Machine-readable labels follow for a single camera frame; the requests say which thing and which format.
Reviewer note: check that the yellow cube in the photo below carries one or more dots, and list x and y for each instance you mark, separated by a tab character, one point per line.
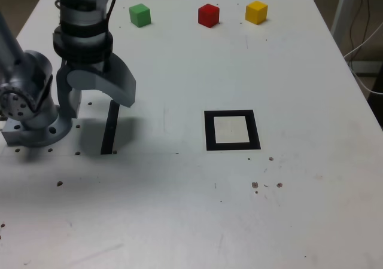
255	13

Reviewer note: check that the green cube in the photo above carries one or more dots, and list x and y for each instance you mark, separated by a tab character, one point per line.
139	16

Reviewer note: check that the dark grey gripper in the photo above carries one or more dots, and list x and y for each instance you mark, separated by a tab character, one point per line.
86	67

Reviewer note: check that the black tape strip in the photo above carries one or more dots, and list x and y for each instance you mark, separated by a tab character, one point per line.
109	131

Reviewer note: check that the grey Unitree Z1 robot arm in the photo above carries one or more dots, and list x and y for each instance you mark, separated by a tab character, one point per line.
30	71

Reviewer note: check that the black tape square outline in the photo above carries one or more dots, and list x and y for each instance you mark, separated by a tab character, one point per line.
209	131

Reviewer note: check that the red cube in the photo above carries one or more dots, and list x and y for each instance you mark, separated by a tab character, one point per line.
208	16

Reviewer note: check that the white metal frame leg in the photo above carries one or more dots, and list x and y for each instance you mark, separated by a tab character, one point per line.
344	6

